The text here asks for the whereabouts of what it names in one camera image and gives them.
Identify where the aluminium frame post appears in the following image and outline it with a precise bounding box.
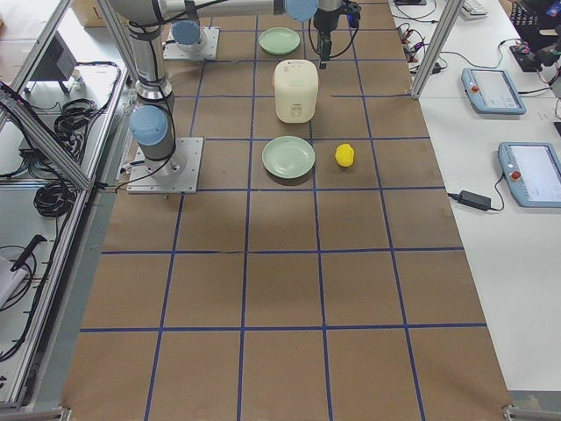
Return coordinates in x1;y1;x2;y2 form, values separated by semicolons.
410;0;463;100

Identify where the near teach pendant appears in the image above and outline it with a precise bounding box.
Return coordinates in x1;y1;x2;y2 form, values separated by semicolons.
498;142;560;209

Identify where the far teach pendant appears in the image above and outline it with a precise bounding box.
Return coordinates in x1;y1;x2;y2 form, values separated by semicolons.
461;68;527;115

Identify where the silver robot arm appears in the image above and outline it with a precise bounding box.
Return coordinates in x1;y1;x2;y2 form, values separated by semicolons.
110;1;360;193
167;20;207;54

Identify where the black cable coil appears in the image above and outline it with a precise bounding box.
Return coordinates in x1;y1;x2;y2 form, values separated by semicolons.
33;180;76;218

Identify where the yellow toy lemon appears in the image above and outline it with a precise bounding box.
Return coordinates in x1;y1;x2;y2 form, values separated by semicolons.
335;143;355;168

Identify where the white rice cooker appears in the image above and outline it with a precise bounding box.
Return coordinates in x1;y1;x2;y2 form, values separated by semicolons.
273;60;318;124

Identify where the teach pendant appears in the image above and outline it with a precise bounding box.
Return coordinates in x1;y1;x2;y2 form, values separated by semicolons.
461;68;527;115
498;142;560;209

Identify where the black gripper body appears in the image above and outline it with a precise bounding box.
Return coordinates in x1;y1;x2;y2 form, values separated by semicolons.
313;0;360;33

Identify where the black box on shelf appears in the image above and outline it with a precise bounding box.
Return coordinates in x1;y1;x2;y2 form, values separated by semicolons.
31;32;77;94

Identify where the green plate near arm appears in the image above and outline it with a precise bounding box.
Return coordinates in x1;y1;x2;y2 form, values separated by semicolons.
262;136;316;179
259;27;301;55

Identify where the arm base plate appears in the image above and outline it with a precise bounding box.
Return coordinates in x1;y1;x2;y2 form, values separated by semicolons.
124;137;203;194
163;26;220;61

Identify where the black laptop charger brick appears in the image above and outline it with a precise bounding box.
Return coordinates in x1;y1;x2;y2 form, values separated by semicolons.
458;190;492;211

